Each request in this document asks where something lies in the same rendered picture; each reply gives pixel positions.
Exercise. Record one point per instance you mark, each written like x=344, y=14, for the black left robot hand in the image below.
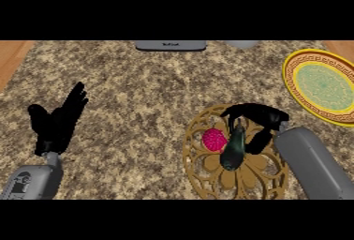
x=58, y=120

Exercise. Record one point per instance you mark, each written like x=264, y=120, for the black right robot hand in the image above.
x=260, y=117

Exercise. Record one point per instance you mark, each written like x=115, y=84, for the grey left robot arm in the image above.
x=34, y=181

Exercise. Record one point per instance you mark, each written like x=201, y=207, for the dark green eggplant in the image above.
x=233, y=150

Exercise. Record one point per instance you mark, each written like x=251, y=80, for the yellow patterned plate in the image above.
x=322, y=86

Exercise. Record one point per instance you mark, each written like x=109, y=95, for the brown openwork round placemat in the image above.
x=235, y=175

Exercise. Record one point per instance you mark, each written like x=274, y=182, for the pink round fruit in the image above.
x=214, y=140

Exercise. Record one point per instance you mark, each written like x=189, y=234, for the pale grey round object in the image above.
x=240, y=43

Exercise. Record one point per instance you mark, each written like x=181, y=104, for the grey flat appliance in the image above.
x=170, y=45

